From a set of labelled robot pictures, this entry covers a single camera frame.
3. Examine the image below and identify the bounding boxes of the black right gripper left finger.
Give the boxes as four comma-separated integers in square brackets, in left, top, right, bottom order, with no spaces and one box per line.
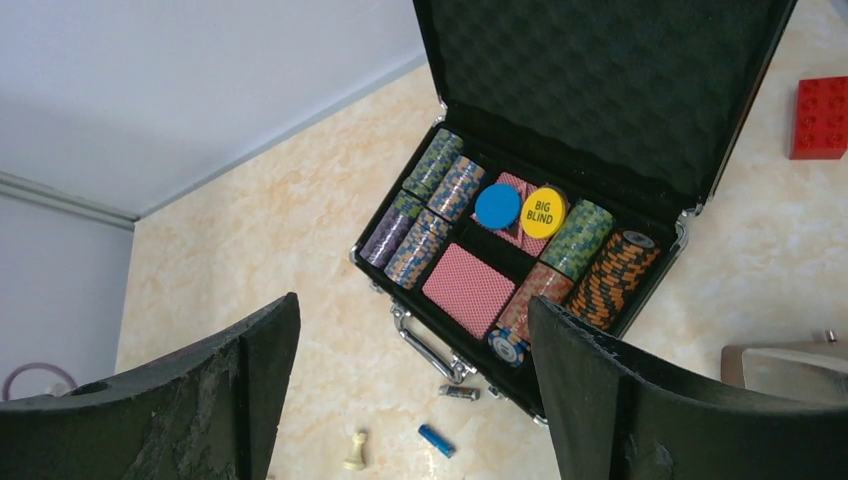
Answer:
[1,293,301,479]

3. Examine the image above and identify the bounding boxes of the red toy brick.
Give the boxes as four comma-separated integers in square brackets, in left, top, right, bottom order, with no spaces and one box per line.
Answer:
[789,76,847,160]

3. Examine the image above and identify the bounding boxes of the yellow big blind chip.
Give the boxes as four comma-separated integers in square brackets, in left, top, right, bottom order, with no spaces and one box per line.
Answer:
[520,186,568,239]

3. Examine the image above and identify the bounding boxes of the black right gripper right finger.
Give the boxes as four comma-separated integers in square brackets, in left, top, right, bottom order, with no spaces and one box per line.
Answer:
[529,297,847,479]

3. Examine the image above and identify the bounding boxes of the green chip stack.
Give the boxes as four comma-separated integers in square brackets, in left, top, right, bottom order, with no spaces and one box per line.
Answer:
[540,200,615,281]

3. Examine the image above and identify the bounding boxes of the red playing card deck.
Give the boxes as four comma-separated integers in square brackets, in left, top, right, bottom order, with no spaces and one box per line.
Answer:
[422,243,515,340]

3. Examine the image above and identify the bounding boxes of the silver battery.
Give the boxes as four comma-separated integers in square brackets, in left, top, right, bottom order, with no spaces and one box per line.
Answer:
[438,385,480,401]

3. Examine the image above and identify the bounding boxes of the blue round chip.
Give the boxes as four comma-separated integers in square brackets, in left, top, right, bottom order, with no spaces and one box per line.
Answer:
[474,183,522,230]

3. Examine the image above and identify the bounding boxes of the cream chess pawn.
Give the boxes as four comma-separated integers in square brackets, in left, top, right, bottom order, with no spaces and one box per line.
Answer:
[343,431,368,471]

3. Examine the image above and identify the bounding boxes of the orange black chip stack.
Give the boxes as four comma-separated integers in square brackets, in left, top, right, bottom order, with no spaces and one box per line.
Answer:
[564,229,661,330]

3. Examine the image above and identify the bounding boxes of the black poker chip case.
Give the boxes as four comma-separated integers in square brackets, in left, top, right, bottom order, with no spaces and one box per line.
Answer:
[350,1,794,425]

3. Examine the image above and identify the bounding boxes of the blue battery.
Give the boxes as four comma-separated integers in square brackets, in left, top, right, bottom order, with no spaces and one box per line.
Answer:
[418,424,456,458]

